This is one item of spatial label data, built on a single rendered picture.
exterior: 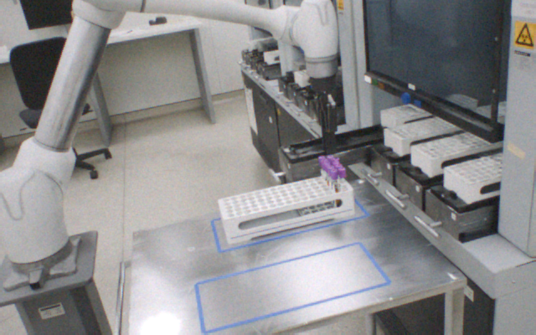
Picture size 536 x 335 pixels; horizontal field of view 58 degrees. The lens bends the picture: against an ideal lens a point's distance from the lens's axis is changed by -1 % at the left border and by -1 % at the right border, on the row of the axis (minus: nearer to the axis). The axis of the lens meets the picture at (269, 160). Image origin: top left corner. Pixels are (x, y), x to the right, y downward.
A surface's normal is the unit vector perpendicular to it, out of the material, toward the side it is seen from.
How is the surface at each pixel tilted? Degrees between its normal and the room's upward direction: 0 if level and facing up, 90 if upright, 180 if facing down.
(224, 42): 90
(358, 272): 0
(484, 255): 0
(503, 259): 0
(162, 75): 90
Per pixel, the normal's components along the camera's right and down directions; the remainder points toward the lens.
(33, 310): 0.26, 0.36
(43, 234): 0.69, 0.21
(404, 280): -0.13, -0.91
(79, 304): 0.86, 0.10
